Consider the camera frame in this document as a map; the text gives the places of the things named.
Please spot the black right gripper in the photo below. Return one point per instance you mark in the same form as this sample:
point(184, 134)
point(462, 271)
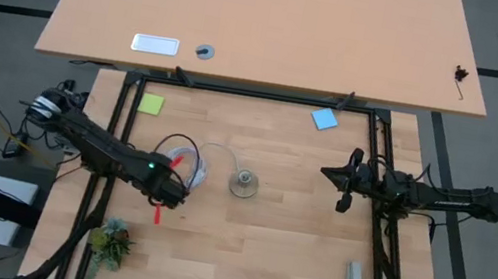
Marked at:
point(363, 181)

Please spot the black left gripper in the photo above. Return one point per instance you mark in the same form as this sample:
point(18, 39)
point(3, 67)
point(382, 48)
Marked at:
point(167, 189)

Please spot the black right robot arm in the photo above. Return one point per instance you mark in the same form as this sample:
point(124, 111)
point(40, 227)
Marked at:
point(451, 201)

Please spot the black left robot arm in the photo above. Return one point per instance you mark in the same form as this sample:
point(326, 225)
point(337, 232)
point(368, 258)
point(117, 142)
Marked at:
point(92, 139)

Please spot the blue sticky note pad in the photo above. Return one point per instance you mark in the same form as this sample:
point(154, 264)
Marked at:
point(324, 119)

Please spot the black desk clamp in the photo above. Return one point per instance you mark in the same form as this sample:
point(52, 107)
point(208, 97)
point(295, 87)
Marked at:
point(184, 76)
point(345, 101)

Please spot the small potted green plant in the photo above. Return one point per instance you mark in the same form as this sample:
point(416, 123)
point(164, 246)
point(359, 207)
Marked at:
point(111, 244)

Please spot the green sticky note pad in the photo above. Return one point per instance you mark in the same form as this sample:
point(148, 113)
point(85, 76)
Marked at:
point(151, 104)

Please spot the black power adapter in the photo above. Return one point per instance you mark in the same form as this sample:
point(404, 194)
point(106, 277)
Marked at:
point(14, 148)

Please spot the light wooden desk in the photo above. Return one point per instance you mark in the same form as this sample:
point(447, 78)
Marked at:
point(275, 12)

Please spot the black aluminium table frame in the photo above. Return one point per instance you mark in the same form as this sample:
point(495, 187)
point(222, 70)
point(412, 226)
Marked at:
point(256, 94)

